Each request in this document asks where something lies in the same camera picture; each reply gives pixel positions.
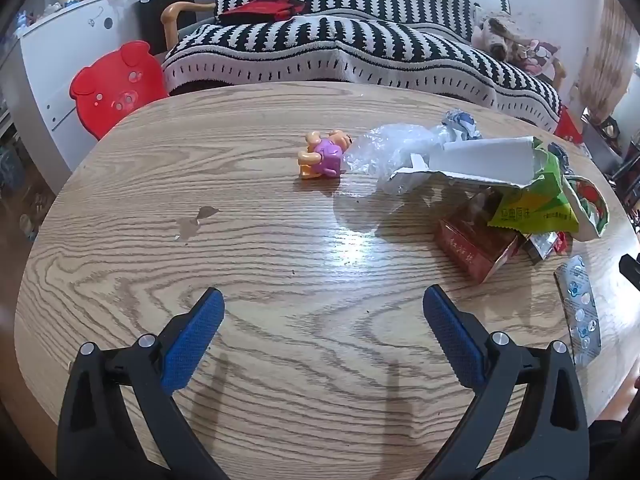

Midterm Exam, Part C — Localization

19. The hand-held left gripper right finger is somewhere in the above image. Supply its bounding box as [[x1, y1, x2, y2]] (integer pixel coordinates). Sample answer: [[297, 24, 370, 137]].
[[422, 284, 591, 480]]

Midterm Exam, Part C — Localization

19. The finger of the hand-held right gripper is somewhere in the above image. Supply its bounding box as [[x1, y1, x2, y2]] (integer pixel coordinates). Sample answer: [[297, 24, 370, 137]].
[[619, 255, 640, 291]]

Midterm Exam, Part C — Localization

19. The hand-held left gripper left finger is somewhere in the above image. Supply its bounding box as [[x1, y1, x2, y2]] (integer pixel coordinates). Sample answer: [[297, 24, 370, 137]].
[[56, 287, 231, 480]]

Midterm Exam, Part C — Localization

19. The clear plastic bag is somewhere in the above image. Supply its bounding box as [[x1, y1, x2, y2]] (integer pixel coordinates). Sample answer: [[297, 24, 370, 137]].
[[345, 124, 451, 196]]

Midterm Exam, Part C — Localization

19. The silver pill blister pack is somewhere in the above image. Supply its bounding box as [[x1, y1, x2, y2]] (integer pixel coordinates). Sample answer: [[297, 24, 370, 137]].
[[553, 255, 602, 367]]

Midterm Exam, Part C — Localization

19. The white green red packet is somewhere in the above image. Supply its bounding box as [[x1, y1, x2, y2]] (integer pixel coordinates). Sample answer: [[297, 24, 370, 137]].
[[565, 175, 611, 238]]

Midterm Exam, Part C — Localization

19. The red cardboard box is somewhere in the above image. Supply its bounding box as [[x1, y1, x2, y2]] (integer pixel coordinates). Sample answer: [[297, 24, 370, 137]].
[[432, 195, 526, 285]]

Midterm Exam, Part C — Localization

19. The small silver red wrapper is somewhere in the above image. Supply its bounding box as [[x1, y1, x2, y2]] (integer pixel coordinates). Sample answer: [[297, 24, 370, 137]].
[[520, 230, 568, 266]]

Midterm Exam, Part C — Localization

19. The green snack packet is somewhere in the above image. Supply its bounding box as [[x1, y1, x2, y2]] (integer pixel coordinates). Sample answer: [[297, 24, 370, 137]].
[[487, 137, 581, 233]]

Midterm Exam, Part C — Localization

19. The red bag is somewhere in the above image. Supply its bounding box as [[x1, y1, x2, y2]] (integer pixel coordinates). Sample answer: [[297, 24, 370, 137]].
[[555, 107, 583, 141]]

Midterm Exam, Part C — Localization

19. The torn white paper packaging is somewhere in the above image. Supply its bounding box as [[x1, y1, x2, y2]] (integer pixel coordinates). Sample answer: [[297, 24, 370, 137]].
[[390, 136, 546, 192]]

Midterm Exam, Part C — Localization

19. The crumpled blue white wrapper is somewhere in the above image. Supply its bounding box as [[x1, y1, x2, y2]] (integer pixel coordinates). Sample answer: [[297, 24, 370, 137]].
[[440, 110, 483, 143]]

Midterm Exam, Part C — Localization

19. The patterned curtain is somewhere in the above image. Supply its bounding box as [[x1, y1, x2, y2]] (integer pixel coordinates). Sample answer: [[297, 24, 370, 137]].
[[580, 0, 640, 126]]

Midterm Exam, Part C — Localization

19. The orange and purple toy figure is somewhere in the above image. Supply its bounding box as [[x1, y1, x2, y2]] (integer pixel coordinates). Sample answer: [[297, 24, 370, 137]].
[[297, 130, 356, 181]]

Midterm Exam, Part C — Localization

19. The red pig-shaped stool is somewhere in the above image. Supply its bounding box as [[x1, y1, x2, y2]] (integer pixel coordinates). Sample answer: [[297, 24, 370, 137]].
[[69, 41, 171, 141]]

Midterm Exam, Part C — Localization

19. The beige plush toy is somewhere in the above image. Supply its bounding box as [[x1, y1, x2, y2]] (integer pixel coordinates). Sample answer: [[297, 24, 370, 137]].
[[472, 5, 556, 76]]

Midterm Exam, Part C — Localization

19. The white cabinet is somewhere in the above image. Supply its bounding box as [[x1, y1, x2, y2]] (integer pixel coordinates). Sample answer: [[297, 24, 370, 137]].
[[15, 0, 166, 176]]

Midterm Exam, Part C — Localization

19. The black cabinet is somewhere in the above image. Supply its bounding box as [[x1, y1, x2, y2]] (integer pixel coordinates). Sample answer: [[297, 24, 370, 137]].
[[139, 0, 196, 53]]

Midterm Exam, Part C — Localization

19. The wooden sofa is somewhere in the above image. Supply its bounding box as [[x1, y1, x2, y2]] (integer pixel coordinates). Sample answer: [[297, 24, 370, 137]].
[[161, 1, 568, 81]]

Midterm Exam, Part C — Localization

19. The red and black cloth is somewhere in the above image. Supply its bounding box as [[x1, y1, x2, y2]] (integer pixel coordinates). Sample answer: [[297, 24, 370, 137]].
[[220, 0, 306, 23]]

